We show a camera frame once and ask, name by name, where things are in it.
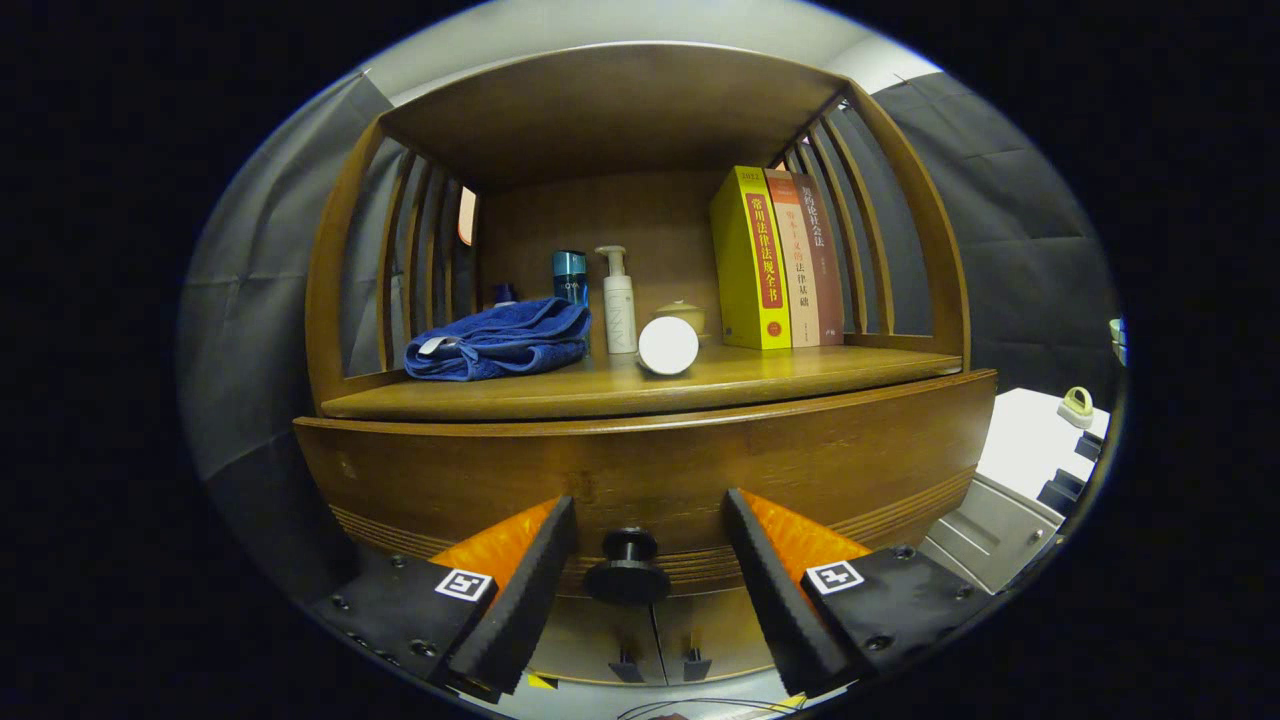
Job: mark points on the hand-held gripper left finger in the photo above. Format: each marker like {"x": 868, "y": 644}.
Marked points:
{"x": 525, "y": 610}

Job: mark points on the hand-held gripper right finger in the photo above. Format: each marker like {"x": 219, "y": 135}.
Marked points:
{"x": 780, "y": 610}

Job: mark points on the white green tube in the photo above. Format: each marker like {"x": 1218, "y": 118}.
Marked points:
{"x": 668, "y": 345}

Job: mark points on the wooden cabinet door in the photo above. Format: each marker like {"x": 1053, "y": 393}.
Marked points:
{"x": 720, "y": 630}
{"x": 590, "y": 640}

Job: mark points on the wooden countertop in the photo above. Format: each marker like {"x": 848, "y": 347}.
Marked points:
{"x": 700, "y": 385}

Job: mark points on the wooden cabinet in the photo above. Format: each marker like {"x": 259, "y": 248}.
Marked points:
{"x": 600, "y": 110}

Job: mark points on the blue folded towel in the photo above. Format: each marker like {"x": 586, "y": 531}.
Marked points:
{"x": 500, "y": 340}

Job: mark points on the white side table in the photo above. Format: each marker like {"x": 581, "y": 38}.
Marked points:
{"x": 1020, "y": 430}

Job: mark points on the black tray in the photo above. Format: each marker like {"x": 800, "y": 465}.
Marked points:
{"x": 1062, "y": 492}

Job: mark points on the white pump bottle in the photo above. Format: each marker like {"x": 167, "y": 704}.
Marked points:
{"x": 618, "y": 310}

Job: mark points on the beige lidded tea bowl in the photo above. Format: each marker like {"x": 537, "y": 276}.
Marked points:
{"x": 685, "y": 310}

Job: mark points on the small white blue-capped bottle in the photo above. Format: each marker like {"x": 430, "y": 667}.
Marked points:
{"x": 505, "y": 294}

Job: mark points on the teal blue bottle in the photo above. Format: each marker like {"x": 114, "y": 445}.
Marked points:
{"x": 570, "y": 275}

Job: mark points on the beige orange book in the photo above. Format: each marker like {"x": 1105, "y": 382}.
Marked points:
{"x": 800, "y": 270}

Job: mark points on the brown book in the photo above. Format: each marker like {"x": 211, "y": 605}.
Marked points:
{"x": 825, "y": 270}

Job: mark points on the small black box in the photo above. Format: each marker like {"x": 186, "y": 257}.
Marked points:
{"x": 1090, "y": 447}

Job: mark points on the thick yellow book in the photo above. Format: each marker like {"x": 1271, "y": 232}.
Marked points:
{"x": 745, "y": 260}

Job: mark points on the small pale green object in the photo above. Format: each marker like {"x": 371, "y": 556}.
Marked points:
{"x": 1076, "y": 408}

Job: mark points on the pale green bowl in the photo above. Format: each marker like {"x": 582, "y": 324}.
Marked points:
{"x": 1118, "y": 342}

